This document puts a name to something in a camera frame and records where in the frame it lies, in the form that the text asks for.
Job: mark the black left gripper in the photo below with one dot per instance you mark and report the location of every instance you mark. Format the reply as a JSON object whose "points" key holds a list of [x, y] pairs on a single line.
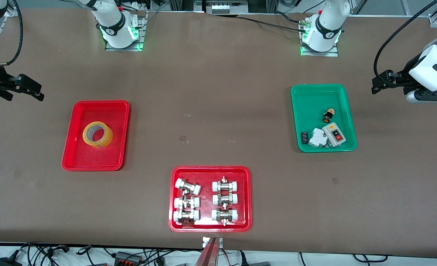
{"points": [[404, 75]]}

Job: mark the yellow tape roll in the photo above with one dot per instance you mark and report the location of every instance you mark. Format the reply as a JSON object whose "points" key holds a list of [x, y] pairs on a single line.
{"points": [[105, 142]]}

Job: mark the green plastic tray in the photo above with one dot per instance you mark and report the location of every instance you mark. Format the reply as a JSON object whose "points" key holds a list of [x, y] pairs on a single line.
{"points": [[310, 107]]}

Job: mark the empty-type red plastic tray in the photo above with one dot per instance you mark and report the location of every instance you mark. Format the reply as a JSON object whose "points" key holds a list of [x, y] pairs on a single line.
{"points": [[96, 159]]}

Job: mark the red tray with fittings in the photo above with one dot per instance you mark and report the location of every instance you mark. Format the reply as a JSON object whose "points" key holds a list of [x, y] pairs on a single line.
{"points": [[206, 199]]}

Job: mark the black push button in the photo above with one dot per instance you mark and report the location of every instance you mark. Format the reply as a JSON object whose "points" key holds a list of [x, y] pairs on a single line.
{"points": [[327, 116]]}

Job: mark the white circuit breaker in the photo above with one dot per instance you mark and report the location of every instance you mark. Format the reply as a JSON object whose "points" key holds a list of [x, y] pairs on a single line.
{"points": [[318, 138]]}

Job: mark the small black relay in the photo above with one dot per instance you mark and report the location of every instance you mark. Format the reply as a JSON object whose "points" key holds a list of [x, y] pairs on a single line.
{"points": [[304, 137]]}

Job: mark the black power adapter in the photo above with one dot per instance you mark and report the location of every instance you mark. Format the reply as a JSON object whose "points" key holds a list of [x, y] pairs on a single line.
{"points": [[7, 261]]}

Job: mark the grey terminal block unit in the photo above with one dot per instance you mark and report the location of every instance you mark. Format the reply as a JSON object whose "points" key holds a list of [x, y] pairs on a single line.
{"points": [[225, 6]]}

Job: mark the white-capped brass pipe fitting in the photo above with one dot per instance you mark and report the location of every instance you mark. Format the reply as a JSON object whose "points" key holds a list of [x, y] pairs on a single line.
{"points": [[224, 215], [225, 185], [225, 200], [186, 216], [186, 202]]}

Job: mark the tilted white-capped brass fitting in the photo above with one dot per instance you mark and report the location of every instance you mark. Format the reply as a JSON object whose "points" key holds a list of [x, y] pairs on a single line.
{"points": [[187, 186]]}

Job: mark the grey orange connector block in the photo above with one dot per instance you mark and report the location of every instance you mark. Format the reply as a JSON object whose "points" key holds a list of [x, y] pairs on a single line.
{"points": [[127, 257]]}

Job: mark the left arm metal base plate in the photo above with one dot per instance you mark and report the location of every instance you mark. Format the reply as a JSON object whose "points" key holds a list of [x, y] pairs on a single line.
{"points": [[333, 53]]}

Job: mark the aluminium frame rail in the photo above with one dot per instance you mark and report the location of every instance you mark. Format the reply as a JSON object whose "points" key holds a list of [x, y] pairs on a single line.
{"points": [[435, 18], [2, 29]]}

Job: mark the white switch box red button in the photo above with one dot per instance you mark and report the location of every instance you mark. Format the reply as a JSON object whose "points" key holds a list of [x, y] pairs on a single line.
{"points": [[334, 135]]}

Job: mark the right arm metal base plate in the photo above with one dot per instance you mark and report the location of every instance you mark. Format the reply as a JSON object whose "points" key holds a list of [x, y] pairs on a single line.
{"points": [[141, 29]]}

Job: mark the silver metal mounting bracket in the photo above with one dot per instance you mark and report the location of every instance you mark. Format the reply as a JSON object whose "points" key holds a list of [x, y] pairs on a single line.
{"points": [[205, 242]]}

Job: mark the red metal camera post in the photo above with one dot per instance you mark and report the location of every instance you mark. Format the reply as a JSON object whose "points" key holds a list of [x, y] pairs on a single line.
{"points": [[209, 255]]}

